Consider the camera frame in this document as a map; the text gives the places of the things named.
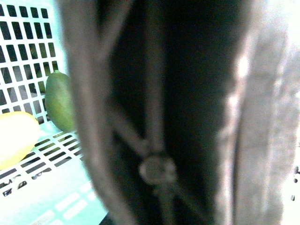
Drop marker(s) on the brown basket handle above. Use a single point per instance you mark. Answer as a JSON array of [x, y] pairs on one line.
[[188, 111]]

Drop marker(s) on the green avocado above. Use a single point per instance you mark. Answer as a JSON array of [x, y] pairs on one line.
[[58, 101]]

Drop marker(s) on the light blue plastic basket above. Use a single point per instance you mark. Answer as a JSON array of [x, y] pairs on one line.
[[47, 184]]

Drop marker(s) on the yellow mango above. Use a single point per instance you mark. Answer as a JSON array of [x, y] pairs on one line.
[[19, 132]]

